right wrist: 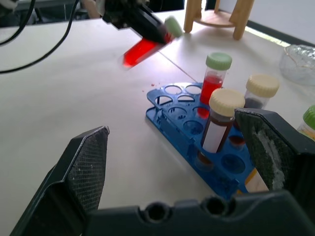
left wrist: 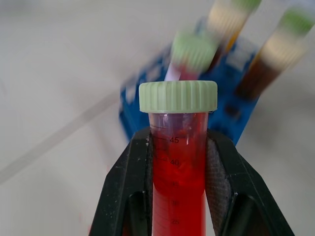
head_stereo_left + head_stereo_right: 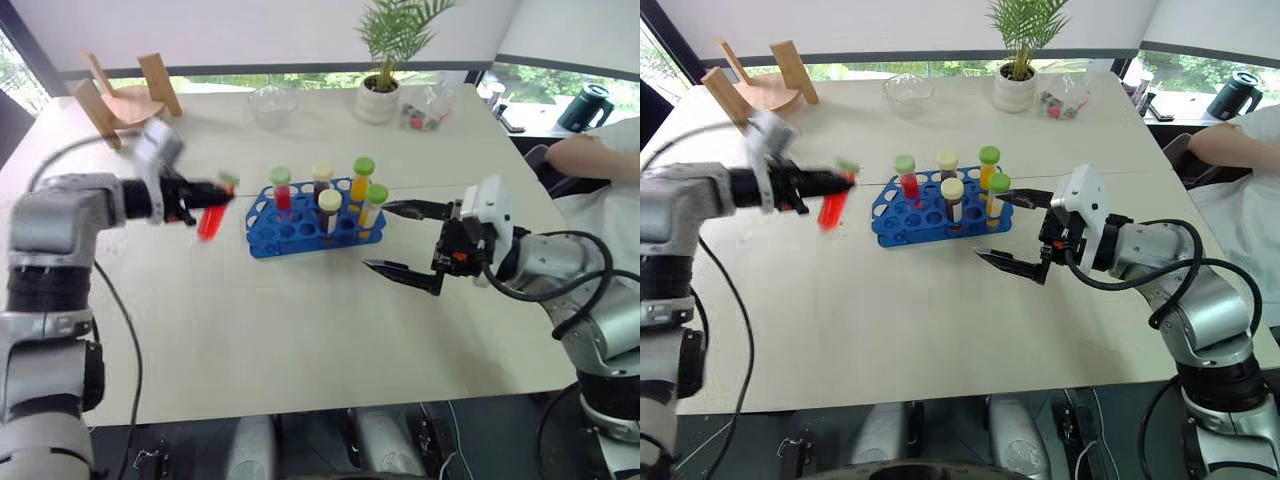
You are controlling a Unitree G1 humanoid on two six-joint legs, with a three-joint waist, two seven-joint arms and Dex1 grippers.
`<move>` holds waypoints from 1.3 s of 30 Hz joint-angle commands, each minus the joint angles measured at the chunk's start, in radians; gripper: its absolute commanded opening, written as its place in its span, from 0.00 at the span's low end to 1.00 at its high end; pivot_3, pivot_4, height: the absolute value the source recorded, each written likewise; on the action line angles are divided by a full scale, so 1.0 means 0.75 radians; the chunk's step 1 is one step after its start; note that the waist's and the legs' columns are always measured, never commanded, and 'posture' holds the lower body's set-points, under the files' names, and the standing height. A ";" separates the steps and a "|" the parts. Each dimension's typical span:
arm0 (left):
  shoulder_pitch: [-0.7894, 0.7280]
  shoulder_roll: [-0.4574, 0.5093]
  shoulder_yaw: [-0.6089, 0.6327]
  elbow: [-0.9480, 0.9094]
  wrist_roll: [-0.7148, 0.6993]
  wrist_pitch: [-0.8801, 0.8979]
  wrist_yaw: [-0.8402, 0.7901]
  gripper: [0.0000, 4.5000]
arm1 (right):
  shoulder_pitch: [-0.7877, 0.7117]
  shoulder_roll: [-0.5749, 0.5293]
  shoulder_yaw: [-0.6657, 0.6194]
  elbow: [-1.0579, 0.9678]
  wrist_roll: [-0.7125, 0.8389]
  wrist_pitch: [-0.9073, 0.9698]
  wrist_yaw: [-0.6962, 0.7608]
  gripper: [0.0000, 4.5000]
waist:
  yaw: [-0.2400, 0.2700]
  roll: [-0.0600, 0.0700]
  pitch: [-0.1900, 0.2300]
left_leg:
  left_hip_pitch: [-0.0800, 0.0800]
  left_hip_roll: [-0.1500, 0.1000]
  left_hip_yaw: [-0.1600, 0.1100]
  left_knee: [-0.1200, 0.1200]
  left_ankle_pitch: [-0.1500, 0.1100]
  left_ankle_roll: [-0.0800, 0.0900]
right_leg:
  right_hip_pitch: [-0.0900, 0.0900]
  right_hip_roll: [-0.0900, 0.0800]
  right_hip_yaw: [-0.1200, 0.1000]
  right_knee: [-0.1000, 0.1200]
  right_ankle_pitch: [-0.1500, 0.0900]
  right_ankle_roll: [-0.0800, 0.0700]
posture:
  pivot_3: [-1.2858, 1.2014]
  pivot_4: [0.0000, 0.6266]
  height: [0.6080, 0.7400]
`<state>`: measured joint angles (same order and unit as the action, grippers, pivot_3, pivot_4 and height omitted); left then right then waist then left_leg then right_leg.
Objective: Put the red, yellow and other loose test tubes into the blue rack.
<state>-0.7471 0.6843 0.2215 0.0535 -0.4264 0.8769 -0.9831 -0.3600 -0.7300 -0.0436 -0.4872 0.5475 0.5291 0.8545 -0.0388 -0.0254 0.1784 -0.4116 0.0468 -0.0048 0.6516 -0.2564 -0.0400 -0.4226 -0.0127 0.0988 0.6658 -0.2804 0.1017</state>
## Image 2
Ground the yellow liquid tube green cap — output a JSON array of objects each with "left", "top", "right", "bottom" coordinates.
[{"left": 206, "top": 0, "right": 263, "bottom": 72}]

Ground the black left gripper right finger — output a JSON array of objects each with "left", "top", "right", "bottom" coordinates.
[{"left": 205, "top": 128, "right": 295, "bottom": 236}]

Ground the blue test tube rack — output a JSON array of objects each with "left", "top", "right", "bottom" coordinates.
[{"left": 119, "top": 19, "right": 263, "bottom": 148}]

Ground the red liquid tube green cap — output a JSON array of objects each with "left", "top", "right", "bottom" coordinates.
[
  {"left": 138, "top": 80, "right": 219, "bottom": 236},
  {"left": 165, "top": 31, "right": 220, "bottom": 82}
]

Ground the brown liquid tube green cap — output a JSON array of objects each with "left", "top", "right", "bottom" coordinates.
[{"left": 235, "top": 7, "right": 315, "bottom": 101}]

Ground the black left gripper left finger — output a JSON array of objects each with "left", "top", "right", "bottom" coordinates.
[{"left": 89, "top": 126, "right": 154, "bottom": 236}]

